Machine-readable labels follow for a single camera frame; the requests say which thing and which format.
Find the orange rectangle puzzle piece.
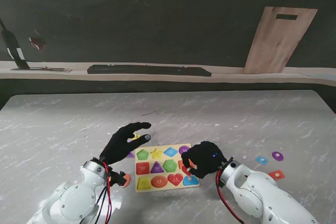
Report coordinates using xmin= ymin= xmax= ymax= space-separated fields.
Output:
xmin=268 ymin=170 xmax=286 ymax=180

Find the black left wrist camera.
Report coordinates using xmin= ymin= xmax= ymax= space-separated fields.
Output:
xmin=108 ymin=170 xmax=127 ymax=187

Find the blue semicircle puzzle piece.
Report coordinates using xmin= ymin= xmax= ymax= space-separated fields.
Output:
xmin=183 ymin=175 xmax=200 ymax=187

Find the red and black object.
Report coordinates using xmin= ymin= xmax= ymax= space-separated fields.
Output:
xmin=27 ymin=36 xmax=47 ymax=51

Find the flat thin tray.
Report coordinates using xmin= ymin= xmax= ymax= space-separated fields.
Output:
xmin=10 ymin=66 xmax=72 ymax=73

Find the black keyboard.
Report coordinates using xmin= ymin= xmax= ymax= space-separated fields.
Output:
xmin=87 ymin=64 xmax=212 ymax=77

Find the orange oval puzzle piece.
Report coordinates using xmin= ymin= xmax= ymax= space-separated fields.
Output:
xmin=120 ymin=173 xmax=131 ymax=188

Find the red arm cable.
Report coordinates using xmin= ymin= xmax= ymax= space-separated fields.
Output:
xmin=215 ymin=170 xmax=247 ymax=224
xmin=102 ymin=161 xmax=113 ymax=224

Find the wooden shape puzzle board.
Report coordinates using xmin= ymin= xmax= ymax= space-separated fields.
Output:
xmin=134 ymin=143 xmax=201 ymax=193

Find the light wooden shelf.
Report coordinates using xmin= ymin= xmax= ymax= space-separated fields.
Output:
xmin=0 ymin=60 xmax=336 ymax=87

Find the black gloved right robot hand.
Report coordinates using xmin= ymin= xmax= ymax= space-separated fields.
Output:
xmin=181 ymin=141 xmax=228 ymax=180

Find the black bottle-shaped stand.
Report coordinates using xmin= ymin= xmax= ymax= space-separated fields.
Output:
xmin=0 ymin=18 xmax=30 ymax=70

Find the red left arm cable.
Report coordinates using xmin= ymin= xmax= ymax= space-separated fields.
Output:
xmin=102 ymin=161 xmax=113 ymax=224

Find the wooden cutting board with slot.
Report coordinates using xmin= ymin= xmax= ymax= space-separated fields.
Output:
xmin=241 ymin=6 xmax=318 ymax=74

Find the pale blue flat sheet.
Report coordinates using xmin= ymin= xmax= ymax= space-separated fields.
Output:
xmin=299 ymin=72 xmax=336 ymax=80

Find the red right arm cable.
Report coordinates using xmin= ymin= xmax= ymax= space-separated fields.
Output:
xmin=215 ymin=170 xmax=247 ymax=224

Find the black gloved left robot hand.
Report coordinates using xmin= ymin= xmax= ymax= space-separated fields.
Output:
xmin=99 ymin=122 xmax=152 ymax=166

